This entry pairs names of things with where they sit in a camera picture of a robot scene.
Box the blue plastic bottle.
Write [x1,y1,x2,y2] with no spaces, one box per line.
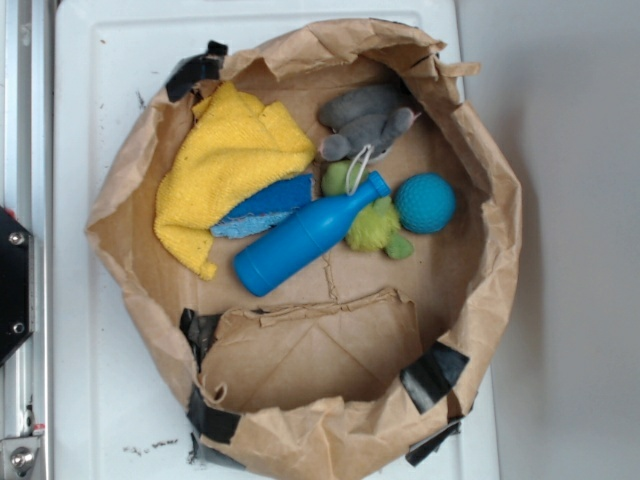
[233,172,391,297]

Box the brown paper bag bin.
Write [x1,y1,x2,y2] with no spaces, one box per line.
[87,19,522,479]

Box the green plush toy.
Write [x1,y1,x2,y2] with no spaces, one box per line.
[321,160,414,260]

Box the blue sponge cloth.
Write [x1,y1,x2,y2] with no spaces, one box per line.
[210,174,314,239]

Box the teal dimpled ball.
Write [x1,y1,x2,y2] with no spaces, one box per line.
[394,173,456,234]

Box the grey plush mouse toy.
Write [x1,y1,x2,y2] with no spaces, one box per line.
[317,84,420,163]

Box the yellow towel cloth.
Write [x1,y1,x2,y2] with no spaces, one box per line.
[154,82,315,280]

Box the black tape strip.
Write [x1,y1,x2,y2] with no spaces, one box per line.
[404,418,462,467]
[187,385,242,445]
[399,342,470,414]
[179,308,222,371]
[165,40,228,103]

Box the black tape strip top left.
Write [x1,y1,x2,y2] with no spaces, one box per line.
[165,40,228,103]

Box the black tape strip bottom left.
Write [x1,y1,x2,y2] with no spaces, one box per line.
[187,385,242,445]

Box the black tape strip bottom right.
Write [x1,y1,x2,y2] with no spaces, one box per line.
[404,418,462,467]

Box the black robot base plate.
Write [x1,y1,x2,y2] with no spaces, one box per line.
[0,206,34,366]

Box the aluminium frame rail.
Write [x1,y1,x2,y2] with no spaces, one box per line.
[1,1,58,479]

